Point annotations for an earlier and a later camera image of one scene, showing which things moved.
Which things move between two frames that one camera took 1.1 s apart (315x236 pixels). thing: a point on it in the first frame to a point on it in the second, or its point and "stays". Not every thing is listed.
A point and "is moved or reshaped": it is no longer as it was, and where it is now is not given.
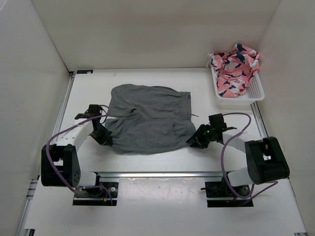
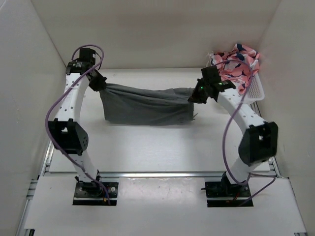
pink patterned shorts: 234,70 stays
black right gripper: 202,144 to 195,98
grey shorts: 145,119 is moved or reshaped
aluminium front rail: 162,175 stays
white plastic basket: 254,93 stays
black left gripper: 107,137 to 97,87
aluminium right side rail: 262,128 stays
